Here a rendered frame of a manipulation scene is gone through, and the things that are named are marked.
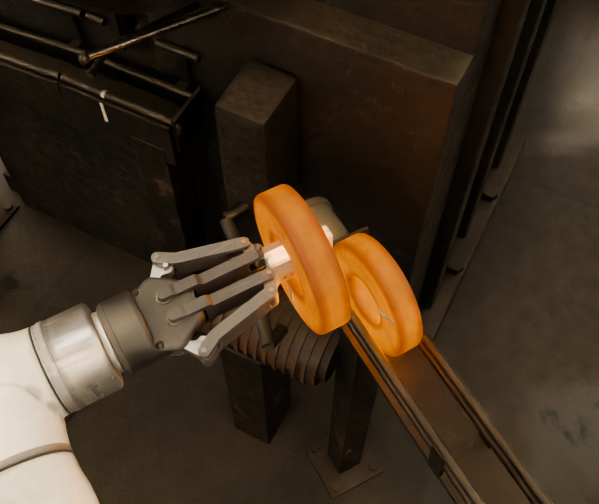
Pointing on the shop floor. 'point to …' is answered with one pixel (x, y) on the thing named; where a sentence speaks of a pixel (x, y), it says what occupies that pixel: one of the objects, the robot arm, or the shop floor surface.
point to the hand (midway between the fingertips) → (299, 251)
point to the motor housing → (273, 368)
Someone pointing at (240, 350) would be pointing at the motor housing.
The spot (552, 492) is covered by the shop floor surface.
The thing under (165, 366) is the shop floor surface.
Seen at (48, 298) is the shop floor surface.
